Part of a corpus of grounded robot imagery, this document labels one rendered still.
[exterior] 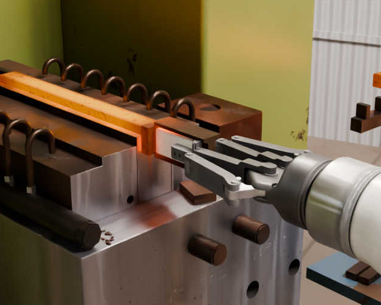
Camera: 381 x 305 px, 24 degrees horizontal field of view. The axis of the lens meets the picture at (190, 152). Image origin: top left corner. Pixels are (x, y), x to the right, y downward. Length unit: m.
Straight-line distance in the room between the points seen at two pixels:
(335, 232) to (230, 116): 0.37
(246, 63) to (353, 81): 2.47
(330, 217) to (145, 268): 0.27
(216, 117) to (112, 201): 0.21
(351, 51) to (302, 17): 2.34
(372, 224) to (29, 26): 0.84
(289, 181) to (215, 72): 0.47
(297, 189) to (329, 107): 3.01
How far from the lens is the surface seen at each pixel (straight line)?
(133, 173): 1.03
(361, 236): 0.81
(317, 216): 0.84
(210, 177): 0.91
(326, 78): 3.83
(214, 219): 1.07
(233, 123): 1.14
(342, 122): 3.87
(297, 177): 0.86
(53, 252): 0.98
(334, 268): 1.42
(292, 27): 1.42
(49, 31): 1.52
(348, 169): 0.84
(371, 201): 0.81
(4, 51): 1.47
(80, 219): 0.95
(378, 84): 1.48
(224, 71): 1.32
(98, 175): 1.00
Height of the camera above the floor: 1.36
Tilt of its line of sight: 21 degrees down
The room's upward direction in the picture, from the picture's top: straight up
